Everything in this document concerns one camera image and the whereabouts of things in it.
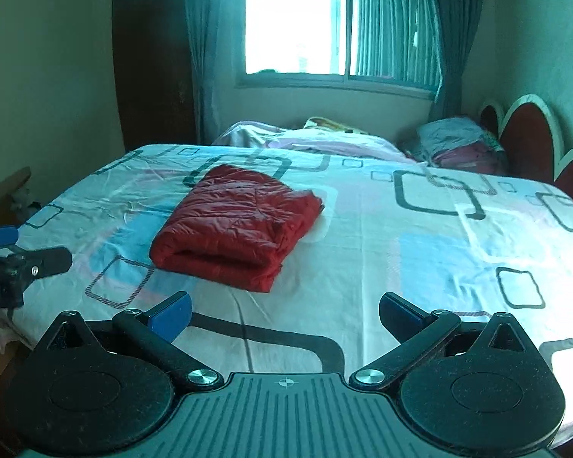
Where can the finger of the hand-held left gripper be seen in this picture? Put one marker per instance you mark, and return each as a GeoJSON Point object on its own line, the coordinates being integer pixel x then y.
{"type": "Point", "coordinates": [0, 237]}
{"type": "Point", "coordinates": [47, 260]}

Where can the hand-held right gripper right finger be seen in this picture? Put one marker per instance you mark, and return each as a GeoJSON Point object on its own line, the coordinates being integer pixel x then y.
{"type": "Point", "coordinates": [403, 311]}

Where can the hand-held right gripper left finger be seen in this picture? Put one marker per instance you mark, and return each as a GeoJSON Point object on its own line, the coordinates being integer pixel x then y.
{"type": "Point", "coordinates": [173, 318]}

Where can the red down jacket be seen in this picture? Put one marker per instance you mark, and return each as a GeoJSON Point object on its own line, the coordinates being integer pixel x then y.
{"type": "Point", "coordinates": [234, 229]}

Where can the bed with patterned sheet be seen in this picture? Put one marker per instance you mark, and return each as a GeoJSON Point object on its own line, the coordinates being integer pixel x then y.
{"type": "Point", "coordinates": [410, 229]}

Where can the grey and pink pillow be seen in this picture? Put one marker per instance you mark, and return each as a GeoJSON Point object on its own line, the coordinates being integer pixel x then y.
{"type": "Point", "coordinates": [458, 145]}

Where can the pink quilt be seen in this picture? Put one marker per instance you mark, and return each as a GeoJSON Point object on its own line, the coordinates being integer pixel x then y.
{"type": "Point", "coordinates": [324, 145]}

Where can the yellow printed cloth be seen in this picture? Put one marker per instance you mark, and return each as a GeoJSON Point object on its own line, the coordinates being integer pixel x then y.
{"type": "Point", "coordinates": [332, 125]}

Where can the red and white headboard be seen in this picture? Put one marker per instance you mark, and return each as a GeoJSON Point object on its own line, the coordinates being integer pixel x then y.
{"type": "Point", "coordinates": [530, 138]}

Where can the dark brown wardrobe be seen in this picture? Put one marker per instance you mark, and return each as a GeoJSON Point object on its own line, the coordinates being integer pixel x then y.
{"type": "Point", "coordinates": [153, 57]}

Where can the grey curtain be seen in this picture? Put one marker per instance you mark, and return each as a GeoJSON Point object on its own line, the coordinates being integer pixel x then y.
{"type": "Point", "coordinates": [210, 47]}
{"type": "Point", "coordinates": [453, 33]}

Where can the window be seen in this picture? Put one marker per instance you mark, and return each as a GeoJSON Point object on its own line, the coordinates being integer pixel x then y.
{"type": "Point", "coordinates": [334, 24]}

